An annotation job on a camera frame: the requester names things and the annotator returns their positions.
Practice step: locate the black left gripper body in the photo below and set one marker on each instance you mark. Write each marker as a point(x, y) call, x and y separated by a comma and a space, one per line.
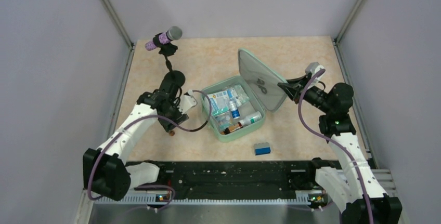
point(173, 114)

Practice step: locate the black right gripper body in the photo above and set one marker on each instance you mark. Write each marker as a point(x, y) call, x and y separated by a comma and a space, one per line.
point(316, 97)

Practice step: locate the blue cotton ball bag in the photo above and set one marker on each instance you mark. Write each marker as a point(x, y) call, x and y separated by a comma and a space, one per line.
point(220, 101)

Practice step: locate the clear teal zip bag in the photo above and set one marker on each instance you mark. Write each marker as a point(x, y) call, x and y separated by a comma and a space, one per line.
point(224, 120)

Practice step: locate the green plastic medicine box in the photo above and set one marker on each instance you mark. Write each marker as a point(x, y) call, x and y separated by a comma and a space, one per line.
point(248, 108)

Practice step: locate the brown medicine bottle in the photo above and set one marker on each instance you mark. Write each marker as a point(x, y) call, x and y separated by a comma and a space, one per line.
point(232, 128)

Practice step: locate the translucent box lid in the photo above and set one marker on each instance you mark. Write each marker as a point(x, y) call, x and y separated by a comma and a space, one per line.
point(251, 69)

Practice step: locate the white blue small bottle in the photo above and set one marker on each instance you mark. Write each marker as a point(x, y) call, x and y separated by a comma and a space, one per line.
point(234, 110)

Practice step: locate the white teal small bottle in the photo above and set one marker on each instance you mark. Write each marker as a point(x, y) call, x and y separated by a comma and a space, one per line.
point(250, 119)

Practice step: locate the black handled scissors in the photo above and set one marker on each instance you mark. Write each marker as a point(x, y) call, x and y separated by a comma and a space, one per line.
point(261, 86)

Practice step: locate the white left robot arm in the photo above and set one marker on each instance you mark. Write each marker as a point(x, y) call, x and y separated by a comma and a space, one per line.
point(104, 168)

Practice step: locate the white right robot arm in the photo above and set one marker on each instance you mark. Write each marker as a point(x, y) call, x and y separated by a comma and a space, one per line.
point(359, 197)

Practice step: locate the black microphone stand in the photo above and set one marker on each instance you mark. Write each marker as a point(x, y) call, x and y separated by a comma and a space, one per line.
point(169, 60)

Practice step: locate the purple grey microphone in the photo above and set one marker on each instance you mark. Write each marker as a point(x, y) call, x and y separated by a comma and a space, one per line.
point(164, 38)

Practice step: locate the blue grey small box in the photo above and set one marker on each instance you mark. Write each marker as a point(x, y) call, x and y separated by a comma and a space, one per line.
point(262, 148)

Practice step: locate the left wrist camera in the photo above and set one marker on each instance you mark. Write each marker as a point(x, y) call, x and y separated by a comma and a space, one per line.
point(187, 102)

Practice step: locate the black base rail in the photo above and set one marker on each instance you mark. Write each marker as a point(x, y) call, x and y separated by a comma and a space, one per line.
point(261, 180)

